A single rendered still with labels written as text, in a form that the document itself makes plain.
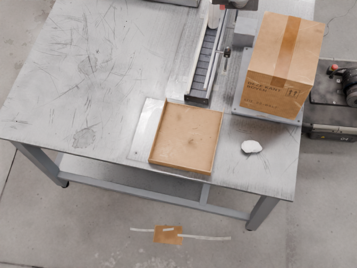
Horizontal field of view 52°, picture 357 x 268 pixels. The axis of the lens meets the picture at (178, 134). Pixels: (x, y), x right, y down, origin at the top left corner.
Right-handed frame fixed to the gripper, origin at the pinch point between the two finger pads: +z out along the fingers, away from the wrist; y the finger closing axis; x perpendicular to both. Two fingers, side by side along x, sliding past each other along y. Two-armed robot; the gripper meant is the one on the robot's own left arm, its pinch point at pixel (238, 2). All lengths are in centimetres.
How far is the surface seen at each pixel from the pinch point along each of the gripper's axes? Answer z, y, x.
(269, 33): -1.6, -12.7, 10.9
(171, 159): -8, 22, 63
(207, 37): 27.1, 11.5, 12.9
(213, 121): 4.4, 6.3, 48.3
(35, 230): 42, 109, 131
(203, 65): 16.9, 12.3, 25.5
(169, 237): 45, 27, 129
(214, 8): 19.8, 9.1, 0.5
